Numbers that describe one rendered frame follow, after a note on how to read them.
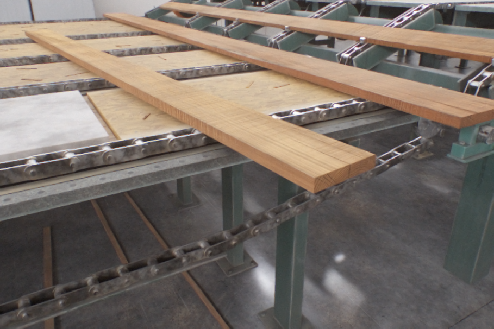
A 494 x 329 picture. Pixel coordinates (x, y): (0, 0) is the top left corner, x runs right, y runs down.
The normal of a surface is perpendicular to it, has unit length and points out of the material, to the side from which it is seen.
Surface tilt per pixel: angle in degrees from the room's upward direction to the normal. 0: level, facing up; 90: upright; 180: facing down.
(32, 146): 0
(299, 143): 0
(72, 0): 90
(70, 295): 90
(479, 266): 90
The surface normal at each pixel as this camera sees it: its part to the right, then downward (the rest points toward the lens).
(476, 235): -0.87, 0.18
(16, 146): 0.00, -0.93
